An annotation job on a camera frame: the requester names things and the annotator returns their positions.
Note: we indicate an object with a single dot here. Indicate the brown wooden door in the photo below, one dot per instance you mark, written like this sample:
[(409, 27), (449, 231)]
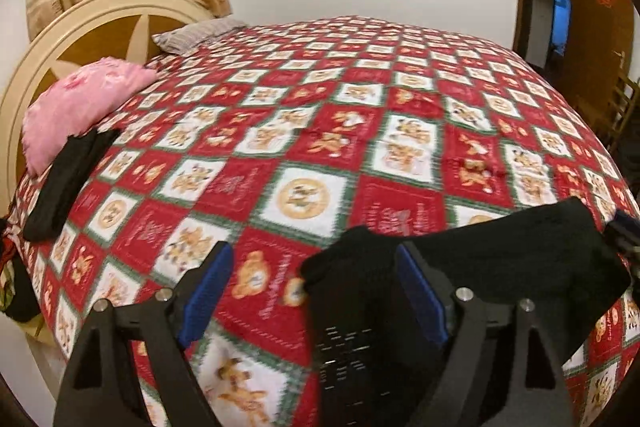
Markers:
[(599, 44)]

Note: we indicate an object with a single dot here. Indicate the wooden chair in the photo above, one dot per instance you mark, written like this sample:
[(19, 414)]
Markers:
[(621, 104)]

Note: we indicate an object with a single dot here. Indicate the black pants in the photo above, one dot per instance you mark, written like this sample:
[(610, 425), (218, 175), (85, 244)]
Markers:
[(373, 364)]

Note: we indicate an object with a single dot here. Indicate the striped grey pillow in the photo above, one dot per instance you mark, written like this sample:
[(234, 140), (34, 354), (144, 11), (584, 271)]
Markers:
[(183, 39)]

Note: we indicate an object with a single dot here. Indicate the folded black garment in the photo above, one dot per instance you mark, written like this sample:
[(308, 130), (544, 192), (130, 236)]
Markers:
[(68, 174)]

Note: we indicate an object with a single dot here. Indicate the pink pillow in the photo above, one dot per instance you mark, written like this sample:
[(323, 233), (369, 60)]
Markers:
[(76, 103)]

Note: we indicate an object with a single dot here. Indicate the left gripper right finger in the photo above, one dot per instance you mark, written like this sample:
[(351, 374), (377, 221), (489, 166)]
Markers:
[(499, 368)]

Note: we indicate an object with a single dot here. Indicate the red patchwork bedspread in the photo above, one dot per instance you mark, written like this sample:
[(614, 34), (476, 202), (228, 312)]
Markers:
[(279, 138)]

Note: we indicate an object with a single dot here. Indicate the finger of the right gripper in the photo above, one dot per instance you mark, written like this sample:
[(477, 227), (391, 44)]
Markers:
[(622, 234)]

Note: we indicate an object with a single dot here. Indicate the cream wooden headboard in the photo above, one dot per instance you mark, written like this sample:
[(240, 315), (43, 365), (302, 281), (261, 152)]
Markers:
[(85, 33)]

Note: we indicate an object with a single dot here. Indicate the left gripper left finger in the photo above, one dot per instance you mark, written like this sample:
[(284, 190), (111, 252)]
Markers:
[(100, 385)]

